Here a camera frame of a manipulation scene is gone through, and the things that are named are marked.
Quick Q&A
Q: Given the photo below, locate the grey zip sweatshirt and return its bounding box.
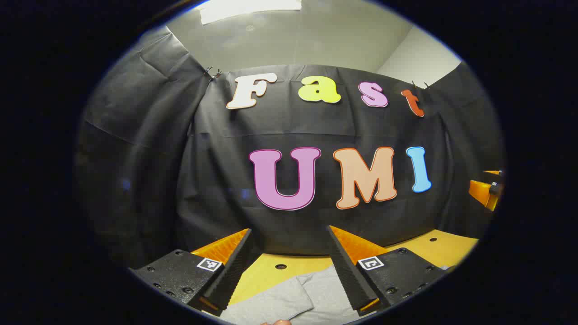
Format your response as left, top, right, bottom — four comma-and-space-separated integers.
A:
219, 265, 362, 325

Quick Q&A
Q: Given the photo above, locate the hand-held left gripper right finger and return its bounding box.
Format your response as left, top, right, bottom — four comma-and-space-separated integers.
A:
327, 225, 448, 316

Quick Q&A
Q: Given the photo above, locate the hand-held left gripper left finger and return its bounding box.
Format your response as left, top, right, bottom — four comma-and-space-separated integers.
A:
129, 228, 253, 316

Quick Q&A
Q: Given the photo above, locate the black backdrop cloth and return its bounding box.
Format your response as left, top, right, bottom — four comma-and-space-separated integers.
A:
75, 25, 505, 271

